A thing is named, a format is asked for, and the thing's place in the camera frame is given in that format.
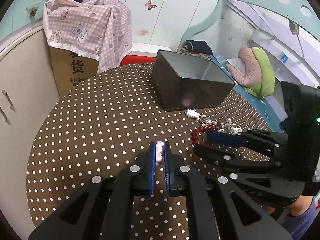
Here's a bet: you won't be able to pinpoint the pink checked cloth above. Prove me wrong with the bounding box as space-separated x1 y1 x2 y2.
42 0 133 73

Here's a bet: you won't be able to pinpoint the dark metal tin box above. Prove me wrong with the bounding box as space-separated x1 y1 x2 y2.
151 50 235 112

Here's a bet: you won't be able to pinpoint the silver pearl earrings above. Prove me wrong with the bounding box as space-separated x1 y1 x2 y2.
223 117 243 135

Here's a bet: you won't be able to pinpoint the folded dark clothes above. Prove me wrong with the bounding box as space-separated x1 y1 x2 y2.
181 40 213 55

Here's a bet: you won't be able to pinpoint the pink hair clip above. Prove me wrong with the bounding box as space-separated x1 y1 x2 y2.
155 141 164 167

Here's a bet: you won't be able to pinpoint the beige cabinet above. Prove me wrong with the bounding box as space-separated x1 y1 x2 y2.
1 27 59 238

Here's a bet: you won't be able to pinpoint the teal bunk bed frame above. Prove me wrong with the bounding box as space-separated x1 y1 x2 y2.
177 0 320 88

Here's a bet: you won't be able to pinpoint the red ottoman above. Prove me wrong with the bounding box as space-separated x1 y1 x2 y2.
120 55 156 66

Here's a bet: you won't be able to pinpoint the pink bow charm chain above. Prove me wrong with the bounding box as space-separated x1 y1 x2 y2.
185 109 213 127

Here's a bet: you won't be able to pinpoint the blue bed sheet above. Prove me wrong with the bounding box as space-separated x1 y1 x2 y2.
210 55 283 133

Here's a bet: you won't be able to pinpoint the pine cone ornament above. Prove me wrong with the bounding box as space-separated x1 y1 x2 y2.
29 7 37 17

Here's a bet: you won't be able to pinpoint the pink pillow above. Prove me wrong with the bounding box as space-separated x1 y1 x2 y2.
226 47 262 87

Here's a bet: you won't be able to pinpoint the white wardrobe with butterflies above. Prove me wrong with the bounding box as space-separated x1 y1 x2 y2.
120 0 218 50

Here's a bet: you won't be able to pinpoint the brown cardboard box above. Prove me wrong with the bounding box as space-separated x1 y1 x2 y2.
49 47 99 98

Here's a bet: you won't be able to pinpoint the teal drawer unit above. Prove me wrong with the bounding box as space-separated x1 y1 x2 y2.
0 0 48 40

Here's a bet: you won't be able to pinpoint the brown polka dot tablecloth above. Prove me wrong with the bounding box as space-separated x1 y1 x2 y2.
26 63 271 239

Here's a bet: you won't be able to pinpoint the red bead bracelet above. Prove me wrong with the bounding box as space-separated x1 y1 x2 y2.
191 122 223 145

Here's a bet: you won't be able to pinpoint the green blanket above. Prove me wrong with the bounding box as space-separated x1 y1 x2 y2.
245 47 275 99

